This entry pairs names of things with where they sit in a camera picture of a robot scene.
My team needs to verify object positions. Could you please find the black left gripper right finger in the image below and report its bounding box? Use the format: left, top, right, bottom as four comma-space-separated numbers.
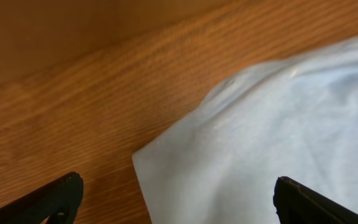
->
273, 176, 358, 224

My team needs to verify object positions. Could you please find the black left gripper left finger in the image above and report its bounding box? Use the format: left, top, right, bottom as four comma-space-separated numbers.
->
0, 172, 84, 224

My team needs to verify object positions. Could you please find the light blue printed t-shirt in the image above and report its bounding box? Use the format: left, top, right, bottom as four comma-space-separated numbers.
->
132, 37, 358, 223

